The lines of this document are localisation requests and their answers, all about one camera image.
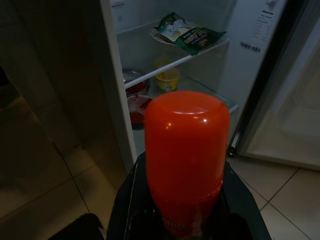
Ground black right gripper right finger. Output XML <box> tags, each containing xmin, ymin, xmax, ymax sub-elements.
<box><xmin>221</xmin><ymin>161</ymin><xmax>272</xmax><ymax>240</ymax></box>

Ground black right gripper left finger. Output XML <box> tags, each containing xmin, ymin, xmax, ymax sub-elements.
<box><xmin>106</xmin><ymin>152</ymin><xmax>157</xmax><ymax>240</ymax></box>

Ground red capped sauce bottle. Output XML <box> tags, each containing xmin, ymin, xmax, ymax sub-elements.
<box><xmin>144</xmin><ymin>91</ymin><xmax>231</xmax><ymax>240</ymax></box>

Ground glass fridge shelf white trim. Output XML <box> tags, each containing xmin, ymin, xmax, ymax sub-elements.
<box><xmin>116</xmin><ymin>21</ymin><xmax>230</xmax><ymax>89</ymax></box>

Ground fridge door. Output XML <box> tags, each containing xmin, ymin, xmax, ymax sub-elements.
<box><xmin>231</xmin><ymin>0</ymin><xmax>320</xmax><ymax>172</ymax></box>

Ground grey fridge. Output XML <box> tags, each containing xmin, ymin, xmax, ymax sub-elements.
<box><xmin>0</xmin><ymin>0</ymin><xmax>291</xmax><ymax>240</ymax></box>

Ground red food bowl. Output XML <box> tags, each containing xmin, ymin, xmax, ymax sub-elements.
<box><xmin>126</xmin><ymin>96</ymin><xmax>154</xmax><ymax>131</ymax></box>

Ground yellow plastic tub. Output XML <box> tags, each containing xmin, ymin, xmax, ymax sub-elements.
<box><xmin>154</xmin><ymin>66</ymin><xmax>181</xmax><ymax>95</ymax></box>

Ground barcode sticker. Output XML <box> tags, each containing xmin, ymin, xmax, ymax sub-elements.
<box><xmin>239</xmin><ymin>40</ymin><xmax>263</xmax><ymax>54</ymax></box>

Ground green snack bag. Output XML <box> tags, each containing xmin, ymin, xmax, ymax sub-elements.
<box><xmin>150</xmin><ymin>11</ymin><xmax>228</xmax><ymax>56</ymax></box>

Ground white specification label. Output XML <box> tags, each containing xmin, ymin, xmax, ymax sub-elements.
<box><xmin>252</xmin><ymin>8</ymin><xmax>275</xmax><ymax>48</ymax></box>

